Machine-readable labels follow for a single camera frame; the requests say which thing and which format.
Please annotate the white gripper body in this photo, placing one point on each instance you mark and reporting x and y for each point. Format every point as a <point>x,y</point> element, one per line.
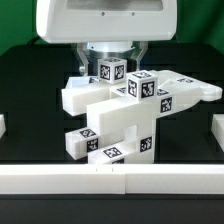
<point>79,21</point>

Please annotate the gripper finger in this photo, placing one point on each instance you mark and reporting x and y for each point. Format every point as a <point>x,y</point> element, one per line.
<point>82,56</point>
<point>140,48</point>

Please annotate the marker cube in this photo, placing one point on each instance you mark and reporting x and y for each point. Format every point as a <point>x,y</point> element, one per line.
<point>141,85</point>
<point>112,70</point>

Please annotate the white chair back frame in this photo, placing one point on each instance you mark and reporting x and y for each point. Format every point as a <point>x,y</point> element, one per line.
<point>98,100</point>

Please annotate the white chair seat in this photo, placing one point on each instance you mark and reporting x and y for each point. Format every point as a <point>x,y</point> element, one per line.
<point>138,121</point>

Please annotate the white part at right edge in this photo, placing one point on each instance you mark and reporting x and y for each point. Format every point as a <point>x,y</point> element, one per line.
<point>218,129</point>

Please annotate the white part at edge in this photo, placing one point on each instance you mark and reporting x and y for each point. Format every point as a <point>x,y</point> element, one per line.
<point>2,125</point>
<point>218,129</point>

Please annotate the white part at left edge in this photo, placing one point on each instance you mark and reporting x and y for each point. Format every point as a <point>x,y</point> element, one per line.
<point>2,125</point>

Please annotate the white front fence bar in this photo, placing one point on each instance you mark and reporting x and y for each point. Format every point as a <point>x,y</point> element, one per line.
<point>112,179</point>

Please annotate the white marker base plate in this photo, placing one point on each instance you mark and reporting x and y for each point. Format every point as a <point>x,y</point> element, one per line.
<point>79,81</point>

